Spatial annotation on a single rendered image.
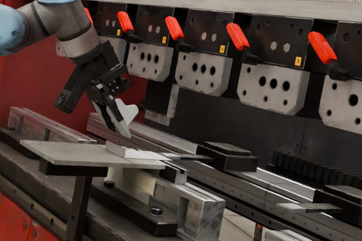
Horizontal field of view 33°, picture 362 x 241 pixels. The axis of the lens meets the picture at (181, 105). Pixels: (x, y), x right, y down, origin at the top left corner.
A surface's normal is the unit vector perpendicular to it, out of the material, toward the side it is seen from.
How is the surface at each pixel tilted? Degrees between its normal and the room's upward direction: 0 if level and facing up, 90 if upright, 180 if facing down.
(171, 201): 90
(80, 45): 108
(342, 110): 90
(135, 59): 90
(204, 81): 90
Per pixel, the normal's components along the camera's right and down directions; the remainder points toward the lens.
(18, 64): 0.58, 0.18
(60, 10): 0.14, 0.40
